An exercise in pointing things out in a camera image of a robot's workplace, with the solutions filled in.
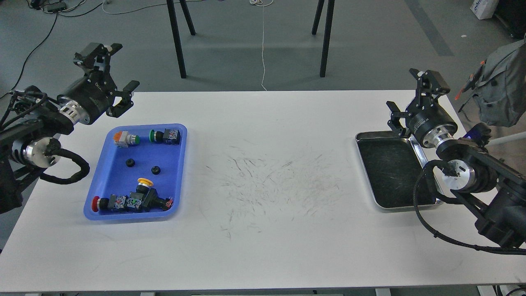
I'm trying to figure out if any red push button switch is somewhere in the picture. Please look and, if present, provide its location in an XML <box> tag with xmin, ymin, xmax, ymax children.
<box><xmin>90</xmin><ymin>194</ymin><xmax>128</xmax><ymax>213</ymax></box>

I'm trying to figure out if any yellow mushroom push button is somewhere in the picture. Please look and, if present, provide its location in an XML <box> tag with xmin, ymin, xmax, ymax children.
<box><xmin>135</xmin><ymin>178</ymin><xmax>154</xmax><ymax>194</ymax></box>

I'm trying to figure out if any silver metal tray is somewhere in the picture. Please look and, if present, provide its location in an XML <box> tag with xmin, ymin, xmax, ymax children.
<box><xmin>355</xmin><ymin>131</ymin><xmax>428</xmax><ymax>212</ymax></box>

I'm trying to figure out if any white cord on floor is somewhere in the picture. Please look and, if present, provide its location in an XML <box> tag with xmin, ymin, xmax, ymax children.
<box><xmin>249</xmin><ymin>0</ymin><xmax>274</xmax><ymax>92</ymax></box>

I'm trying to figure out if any black table leg left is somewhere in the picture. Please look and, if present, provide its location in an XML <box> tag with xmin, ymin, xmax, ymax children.
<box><xmin>166</xmin><ymin>0</ymin><xmax>196</xmax><ymax>79</ymax></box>

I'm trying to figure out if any orange push button switch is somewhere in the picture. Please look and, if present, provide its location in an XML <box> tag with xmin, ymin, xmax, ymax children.
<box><xmin>112</xmin><ymin>131</ymin><xmax>140</xmax><ymax>148</ymax></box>

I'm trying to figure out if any black switch with red wires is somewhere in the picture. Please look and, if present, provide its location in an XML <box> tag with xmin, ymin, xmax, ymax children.
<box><xmin>124</xmin><ymin>189</ymin><xmax>173</xmax><ymax>213</ymax></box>

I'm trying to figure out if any white cardboard box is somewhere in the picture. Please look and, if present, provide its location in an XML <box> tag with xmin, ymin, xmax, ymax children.
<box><xmin>470</xmin><ymin>0</ymin><xmax>499</xmax><ymax>20</ymax></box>

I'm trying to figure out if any black cable on floor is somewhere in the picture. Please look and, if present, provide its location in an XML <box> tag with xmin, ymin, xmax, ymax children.
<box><xmin>0</xmin><ymin>0</ymin><xmax>103</xmax><ymax>99</ymax></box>

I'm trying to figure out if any blue plastic tray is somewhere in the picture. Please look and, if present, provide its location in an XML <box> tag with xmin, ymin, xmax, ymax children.
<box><xmin>84</xmin><ymin>123</ymin><xmax>187</xmax><ymax>221</ymax></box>

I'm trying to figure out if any black power strip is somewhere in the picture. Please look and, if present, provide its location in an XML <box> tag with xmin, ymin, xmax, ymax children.
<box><xmin>42</xmin><ymin>1</ymin><xmax>67</xmax><ymax>14</ymax></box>

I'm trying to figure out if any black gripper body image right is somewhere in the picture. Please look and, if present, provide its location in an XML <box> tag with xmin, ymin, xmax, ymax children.
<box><xmin>405</xmin><ymin>96</ymin><xmax>458</xmax><ymax>148</ymax></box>

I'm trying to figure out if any grey backpack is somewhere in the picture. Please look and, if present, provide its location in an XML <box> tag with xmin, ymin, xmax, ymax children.
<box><xmin>454</xmin><ymin>39</ymin><xmax>526</xmax><ymax>127</ymax></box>

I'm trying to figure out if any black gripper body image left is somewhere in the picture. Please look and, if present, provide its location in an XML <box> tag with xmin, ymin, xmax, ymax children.
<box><xmin>58</xmin><ymin>72</ymin><xmax>120</xmax><ymax>125</ymax></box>

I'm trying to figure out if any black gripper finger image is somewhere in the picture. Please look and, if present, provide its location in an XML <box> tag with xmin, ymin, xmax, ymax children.
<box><xmin>73</xmin><ymin>42</ymin><xmax>123</xmax><ymax>69</ymax></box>
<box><xmin>386</xmin><ymin>101</ymin><xmax>410</xmax><ymax>138</ymax></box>
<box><xmin>409</xmin><ymin>69</ymin><xmax>451</xmax><ymax>99</ymax></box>
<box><xmin>106</xmin><ymin>80</ymin><xmax>140</xmax><ymax>118</ymax></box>

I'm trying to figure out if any green push button switch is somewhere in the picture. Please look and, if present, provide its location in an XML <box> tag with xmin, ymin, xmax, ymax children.
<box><xmin>148</xmin><ymin>129</ymin><xmax>181</xmax><ymax>146</ymax></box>

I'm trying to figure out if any black table leg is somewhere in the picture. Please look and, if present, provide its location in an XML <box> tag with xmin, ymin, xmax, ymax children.
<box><xmin>311</xmin><ymin>0</ymin><xmax>336</xmax><ymax>78</ymax></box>
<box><xmin>166</xmin><ymin>0</ymin><xmax>196</xmax><ymax>79</ymax></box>

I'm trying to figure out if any black table leg right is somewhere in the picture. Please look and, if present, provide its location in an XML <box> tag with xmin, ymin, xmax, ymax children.
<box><xmin>311</xmin><ymin>0</ymin><xmax>336</xmax><ymax>78</ymax></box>

